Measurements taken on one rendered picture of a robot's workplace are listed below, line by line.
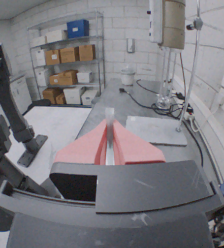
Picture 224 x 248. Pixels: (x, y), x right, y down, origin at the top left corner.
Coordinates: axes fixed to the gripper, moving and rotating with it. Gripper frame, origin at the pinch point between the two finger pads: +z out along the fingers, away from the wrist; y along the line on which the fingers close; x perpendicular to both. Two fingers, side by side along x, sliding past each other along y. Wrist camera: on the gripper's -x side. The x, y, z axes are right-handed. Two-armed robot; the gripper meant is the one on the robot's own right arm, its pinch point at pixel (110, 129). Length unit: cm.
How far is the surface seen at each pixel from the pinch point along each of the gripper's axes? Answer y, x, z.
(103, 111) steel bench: 4, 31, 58
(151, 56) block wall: -77, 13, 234
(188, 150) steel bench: -35, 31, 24
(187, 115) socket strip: -45, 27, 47
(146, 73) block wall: -70, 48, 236
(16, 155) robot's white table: 44, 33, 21
